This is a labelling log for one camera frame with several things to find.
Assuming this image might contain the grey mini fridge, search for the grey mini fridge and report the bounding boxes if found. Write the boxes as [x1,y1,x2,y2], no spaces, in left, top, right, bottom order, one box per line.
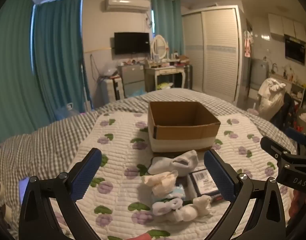
[118,64,146,98]

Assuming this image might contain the pink hanging cloth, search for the pink hanging cloth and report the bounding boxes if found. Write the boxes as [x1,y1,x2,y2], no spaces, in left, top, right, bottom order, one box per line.
[244,30,253,58]

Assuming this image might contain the white floral quilt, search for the white floral quilt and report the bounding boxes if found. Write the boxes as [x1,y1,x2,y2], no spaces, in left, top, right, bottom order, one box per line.
[50,111,293,240]

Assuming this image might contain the person's right hand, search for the person's right hand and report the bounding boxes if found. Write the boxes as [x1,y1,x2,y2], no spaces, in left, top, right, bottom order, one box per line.
[289,189,306,219]

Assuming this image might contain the white wall cabinets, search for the white wall cabinets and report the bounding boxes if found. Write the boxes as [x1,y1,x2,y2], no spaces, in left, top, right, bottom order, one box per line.
[268,13,306,42]

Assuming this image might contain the white grey sock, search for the white grey sock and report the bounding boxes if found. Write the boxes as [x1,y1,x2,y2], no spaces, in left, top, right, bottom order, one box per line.
[147,150,199,177]

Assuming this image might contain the clear plastic bag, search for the clear plastic bag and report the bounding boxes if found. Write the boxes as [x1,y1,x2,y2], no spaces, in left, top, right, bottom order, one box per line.
[101,64,120,77]

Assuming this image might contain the white dressing table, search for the white dressing table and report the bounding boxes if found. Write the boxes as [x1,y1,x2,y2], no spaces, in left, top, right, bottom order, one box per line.
[145,64,187,92]

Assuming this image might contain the yellow green bag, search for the yellow green bag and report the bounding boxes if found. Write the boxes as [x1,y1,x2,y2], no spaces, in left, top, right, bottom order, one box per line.
[157,82,174,91]

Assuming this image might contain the light blue packet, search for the light blue packet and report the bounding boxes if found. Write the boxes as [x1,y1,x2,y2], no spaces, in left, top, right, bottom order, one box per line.
[150,184,186,202]

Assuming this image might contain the teal window curtain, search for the teal window curtain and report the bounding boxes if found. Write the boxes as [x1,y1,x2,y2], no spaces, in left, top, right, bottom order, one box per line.
[33,0,91,120]

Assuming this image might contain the smartphone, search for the smartphone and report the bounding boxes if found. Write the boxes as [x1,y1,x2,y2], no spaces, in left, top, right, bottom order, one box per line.
[18,177,31,203]

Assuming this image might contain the white purple sock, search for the white purple sock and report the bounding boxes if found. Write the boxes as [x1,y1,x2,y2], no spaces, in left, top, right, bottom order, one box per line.
[152,197,183,216]

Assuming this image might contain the white sliding wardrobe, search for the white sliding wardrobe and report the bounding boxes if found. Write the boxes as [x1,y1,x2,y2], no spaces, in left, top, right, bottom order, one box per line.
[182,5,244,103]

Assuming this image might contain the oval white vanity mirror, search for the oval white vanity mirror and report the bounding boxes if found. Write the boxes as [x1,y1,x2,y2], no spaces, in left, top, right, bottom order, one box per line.
[150,35,169,61]

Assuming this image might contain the grey washing machine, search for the grey washing machine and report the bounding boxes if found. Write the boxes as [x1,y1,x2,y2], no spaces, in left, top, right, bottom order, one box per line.
[250,57,270,90]

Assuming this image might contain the brown cardboard box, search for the brown cardboard box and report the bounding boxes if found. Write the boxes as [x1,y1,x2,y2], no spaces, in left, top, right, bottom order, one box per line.
[147,101,221,153]

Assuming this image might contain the white suitcase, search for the white suitcase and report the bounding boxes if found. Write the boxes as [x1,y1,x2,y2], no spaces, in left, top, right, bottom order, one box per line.
[103,77,125,103]

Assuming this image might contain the black range hood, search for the black range hood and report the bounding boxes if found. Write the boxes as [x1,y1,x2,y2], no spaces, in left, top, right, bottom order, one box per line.
[284,35,306,63]

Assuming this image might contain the black wall television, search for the black wall television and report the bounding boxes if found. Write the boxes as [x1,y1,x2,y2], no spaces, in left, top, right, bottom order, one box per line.
[114,32,150,55]

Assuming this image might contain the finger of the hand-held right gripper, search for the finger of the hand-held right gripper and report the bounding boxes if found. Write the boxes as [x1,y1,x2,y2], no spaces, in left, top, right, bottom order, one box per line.
[260,136,293,162]
[286,127,306,153]

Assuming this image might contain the white air conditioner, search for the white air conditioner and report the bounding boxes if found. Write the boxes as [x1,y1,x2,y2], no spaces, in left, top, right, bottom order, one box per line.
[101,0,151,13]

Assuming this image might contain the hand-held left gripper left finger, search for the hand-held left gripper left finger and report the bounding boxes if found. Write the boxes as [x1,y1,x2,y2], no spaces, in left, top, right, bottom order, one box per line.
[18,147,103,240]

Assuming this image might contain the cream sock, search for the cream sock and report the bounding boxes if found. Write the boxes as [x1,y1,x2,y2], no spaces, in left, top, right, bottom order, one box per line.
[141,170,179,198]

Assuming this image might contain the blue plastic bag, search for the blue plastic bag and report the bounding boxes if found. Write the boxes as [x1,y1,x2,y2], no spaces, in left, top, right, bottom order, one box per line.
[126,87,147,98]

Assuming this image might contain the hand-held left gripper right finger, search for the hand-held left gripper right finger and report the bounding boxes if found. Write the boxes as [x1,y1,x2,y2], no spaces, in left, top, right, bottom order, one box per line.
[204,149,286,240]

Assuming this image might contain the white stuffed bag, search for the white stuffed bag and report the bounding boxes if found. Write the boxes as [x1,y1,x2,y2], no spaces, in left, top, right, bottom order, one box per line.
[258,77,286,121]

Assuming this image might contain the black packet with white label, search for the black packet with white label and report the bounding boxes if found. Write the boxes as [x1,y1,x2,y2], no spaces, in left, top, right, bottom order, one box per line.
[188,169,225,203]

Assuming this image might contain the wide teal curtain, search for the wide teal curtain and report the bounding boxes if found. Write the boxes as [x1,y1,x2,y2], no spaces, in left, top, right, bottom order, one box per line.
[0,0,53,143]

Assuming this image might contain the dark suitcase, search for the dark suitcase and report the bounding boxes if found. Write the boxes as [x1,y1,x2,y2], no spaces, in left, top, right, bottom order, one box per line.
[184,65,193,90]

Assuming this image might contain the dark chair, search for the dark chair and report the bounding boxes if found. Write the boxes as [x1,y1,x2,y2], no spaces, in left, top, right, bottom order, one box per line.
[270,92,298,132]

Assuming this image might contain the clear water jug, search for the clear water jug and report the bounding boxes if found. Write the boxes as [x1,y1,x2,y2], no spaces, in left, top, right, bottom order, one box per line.
[58,102,79,118]

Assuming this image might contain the narrow teal curtain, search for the narrow teal curtain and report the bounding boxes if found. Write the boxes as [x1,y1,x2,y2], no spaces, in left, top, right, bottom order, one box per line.
[150,0,185,57]

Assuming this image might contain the cluttered white shelf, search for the cluttered white shelf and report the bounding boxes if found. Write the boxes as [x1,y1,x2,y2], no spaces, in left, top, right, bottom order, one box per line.
[290,80,306,108]

